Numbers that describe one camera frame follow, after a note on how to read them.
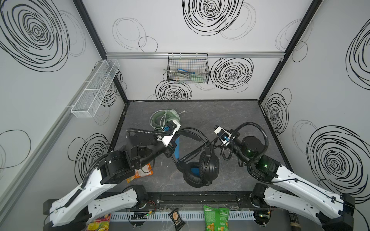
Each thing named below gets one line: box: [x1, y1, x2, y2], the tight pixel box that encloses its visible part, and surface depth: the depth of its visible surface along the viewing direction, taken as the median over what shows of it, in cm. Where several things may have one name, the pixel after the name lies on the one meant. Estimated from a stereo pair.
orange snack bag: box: [126, 162, 154, 184], surface depth 84 cm
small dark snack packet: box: [168, 207, 186, 231], surface depth 69 cm
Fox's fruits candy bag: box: [86, 213, 112, 231], surface depth 66 cm
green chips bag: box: [203, 205, 230, 231], surface depth 67 cm
